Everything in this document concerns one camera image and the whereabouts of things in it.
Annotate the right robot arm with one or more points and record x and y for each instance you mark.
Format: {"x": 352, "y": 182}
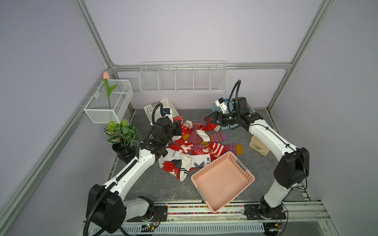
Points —
{"x": 293, "y": 162}

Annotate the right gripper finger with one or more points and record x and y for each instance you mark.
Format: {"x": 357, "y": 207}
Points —
{"x": 209, "y": 117}
{"x": 211, "y": 121}

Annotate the beige work glove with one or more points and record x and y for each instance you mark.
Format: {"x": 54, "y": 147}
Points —
{"x": 257, "y": 145}

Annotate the blue plastic basket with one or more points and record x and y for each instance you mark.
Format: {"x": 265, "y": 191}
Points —
{"x": 218, "y": 109}

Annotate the white wire wall shelf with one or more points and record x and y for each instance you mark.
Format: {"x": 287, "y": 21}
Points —
{"x": 183, "y": 76}

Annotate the pink plastic basket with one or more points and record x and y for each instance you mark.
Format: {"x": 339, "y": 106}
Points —
{"x": 221, "y": 181}

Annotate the white plastic basket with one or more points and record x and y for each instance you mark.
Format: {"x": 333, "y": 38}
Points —
{"x": 166, "y": 105}

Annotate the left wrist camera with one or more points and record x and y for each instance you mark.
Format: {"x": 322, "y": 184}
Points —
{"x": 164, "y": 112}

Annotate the white sock black pattern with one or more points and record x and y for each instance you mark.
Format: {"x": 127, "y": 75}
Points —
{"x": 170, "y": 155}

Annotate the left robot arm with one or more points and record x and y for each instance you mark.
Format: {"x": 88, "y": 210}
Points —
{"x": 106, "y": 206}

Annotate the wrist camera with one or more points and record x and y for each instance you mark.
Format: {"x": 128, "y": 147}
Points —
{"x": 164, "y": 112}
{"x": 222, "y": 105}

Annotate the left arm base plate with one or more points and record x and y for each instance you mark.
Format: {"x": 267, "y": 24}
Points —
{"x": 155, "y": 214}

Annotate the red snowflake sock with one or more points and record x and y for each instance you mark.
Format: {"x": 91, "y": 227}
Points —
{"x": 207, "y": 127}

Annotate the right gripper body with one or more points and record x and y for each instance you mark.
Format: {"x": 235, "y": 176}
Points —
{"x": 227, "y": 118}

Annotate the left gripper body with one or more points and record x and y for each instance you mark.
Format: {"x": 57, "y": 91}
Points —
{"x": 174, "y": 131}

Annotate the artificial pink tulip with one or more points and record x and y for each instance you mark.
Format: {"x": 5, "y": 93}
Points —
{"x": 109, "y": 89}

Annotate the santa face red sock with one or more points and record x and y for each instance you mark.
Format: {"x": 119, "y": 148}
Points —
{"x": 187, "y": 127}

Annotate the purple pink striped sock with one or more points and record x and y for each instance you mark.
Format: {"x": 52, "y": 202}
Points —
{"x": 218, "y": 137}

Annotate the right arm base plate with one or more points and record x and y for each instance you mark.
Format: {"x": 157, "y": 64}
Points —
{"x": 262, "y": 211}

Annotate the white mesh wall box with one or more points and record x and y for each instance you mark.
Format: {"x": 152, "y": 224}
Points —
{"x": 110, "y": 101}

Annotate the white sock grey emblem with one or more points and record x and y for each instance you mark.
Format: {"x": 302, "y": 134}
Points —
{"x": 200, "y": 161}

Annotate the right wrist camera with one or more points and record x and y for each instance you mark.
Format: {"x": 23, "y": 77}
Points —
{"x": 222, "y": 105}

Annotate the green potted plant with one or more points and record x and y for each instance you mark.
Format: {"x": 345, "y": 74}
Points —
{"x": 122, "y": 137}

